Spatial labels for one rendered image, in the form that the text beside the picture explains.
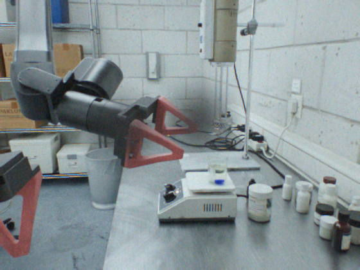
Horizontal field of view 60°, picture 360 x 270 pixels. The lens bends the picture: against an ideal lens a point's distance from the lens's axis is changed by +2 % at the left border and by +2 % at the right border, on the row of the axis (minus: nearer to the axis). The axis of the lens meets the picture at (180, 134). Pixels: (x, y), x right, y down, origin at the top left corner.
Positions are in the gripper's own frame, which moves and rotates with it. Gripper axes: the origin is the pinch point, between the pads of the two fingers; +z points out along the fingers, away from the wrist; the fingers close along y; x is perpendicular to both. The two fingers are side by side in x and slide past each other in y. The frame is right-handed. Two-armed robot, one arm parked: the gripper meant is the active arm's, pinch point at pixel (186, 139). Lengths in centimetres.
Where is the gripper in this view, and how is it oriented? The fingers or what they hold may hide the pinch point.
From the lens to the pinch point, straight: 45.6
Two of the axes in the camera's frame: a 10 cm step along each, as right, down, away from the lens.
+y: 2.4, -3.8, 8.9
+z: 9.6, 2.5, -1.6
